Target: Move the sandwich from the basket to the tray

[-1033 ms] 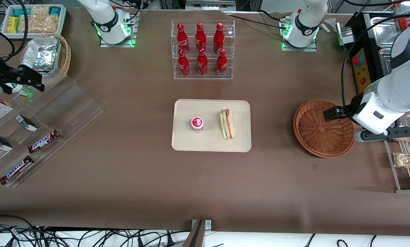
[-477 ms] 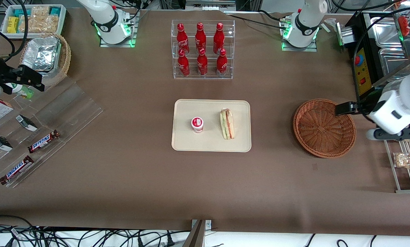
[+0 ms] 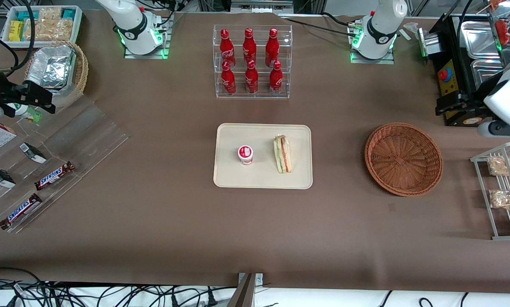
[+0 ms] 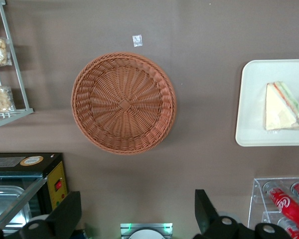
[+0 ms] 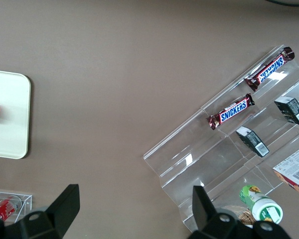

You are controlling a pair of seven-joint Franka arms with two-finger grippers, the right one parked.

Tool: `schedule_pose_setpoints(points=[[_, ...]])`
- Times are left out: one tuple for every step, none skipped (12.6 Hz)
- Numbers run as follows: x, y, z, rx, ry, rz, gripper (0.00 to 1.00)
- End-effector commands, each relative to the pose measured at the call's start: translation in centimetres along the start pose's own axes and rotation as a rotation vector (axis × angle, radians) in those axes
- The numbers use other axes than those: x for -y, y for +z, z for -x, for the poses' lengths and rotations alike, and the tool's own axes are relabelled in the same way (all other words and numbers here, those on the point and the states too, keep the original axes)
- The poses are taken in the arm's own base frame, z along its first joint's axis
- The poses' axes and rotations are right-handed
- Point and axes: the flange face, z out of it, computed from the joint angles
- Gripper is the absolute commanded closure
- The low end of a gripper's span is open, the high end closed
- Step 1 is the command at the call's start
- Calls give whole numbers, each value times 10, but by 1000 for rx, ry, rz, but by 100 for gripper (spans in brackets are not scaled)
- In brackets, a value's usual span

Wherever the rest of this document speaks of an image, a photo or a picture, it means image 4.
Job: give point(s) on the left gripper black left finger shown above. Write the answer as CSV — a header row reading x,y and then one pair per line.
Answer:
x,y
64,214

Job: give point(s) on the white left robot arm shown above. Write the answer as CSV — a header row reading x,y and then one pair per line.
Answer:
x,y
147,235

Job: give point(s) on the black food warmer appliance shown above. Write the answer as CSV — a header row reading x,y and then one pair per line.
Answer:
x,y
52,174

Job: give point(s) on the clear acrylic bottle rack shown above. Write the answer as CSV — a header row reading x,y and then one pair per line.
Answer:
x,y
257,196

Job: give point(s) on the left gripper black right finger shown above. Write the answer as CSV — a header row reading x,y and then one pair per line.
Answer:
x,y
205,214

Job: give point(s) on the beige plastic tray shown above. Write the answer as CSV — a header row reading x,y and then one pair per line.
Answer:
x,y
254,99

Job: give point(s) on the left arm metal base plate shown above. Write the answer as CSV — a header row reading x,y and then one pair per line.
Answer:
x,y
125,227

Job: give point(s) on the brown table cover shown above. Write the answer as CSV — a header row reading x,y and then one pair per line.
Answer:
x,y
201,49

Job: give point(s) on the round brown wicker basket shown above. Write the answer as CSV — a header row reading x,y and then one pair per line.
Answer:
x,y
124,103

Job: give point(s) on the steel warmer pan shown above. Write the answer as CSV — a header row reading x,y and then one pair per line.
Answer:
x,y
5,199

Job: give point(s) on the triangular sandwich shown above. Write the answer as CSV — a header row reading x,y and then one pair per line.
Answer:
x,y
279,112

